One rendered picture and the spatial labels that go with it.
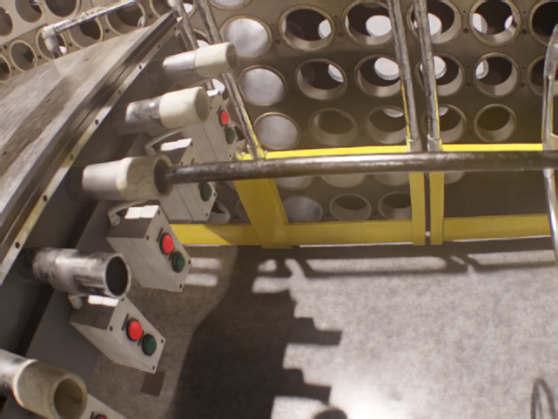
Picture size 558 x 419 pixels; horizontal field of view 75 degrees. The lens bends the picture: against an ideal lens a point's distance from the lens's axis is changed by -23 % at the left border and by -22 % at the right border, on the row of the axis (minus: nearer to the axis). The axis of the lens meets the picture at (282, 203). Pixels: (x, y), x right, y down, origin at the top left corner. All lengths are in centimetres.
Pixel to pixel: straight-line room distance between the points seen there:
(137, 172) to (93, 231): 17
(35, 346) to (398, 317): 107
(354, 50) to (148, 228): 147
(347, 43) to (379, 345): 126
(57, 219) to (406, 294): 107
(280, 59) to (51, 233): 158
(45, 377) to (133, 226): 36
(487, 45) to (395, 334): 129
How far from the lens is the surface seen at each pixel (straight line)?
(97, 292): 54
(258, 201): 147
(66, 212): 74
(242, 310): 152
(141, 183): 62
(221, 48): 88
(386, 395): 128
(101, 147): 82
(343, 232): 151
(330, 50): 202
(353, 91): 213
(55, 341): 69
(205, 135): 99
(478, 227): 150
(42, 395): 49
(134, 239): 73
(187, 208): 90
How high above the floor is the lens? 121
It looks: 43 degrees down
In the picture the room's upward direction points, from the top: 20 degrees counter-clockwise
